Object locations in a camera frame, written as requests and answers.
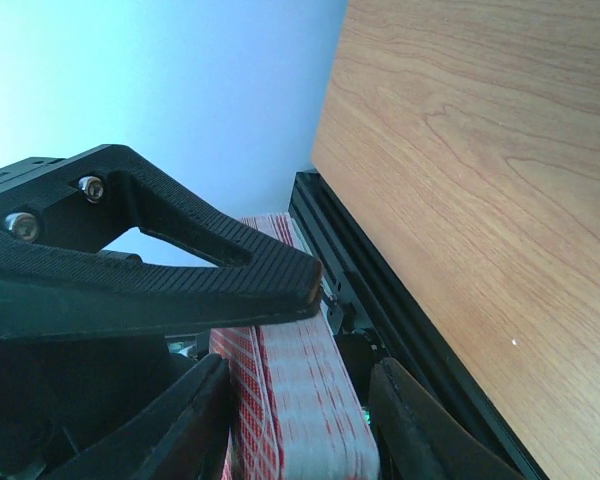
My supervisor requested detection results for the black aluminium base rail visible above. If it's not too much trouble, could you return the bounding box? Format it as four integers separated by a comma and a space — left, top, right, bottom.
289, 171, 547, 479

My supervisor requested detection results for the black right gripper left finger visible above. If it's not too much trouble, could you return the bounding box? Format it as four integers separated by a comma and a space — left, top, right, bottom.
0, 145, 322, 341

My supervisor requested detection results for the red playing card deck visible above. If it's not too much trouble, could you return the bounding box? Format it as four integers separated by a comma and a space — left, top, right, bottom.
207, 212, 381, 480

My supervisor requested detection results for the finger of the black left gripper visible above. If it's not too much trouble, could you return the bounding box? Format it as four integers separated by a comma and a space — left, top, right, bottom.
369, 358, 521, 479

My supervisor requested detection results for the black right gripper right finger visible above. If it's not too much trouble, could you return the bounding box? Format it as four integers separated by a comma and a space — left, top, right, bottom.
47, 354, 230, 479

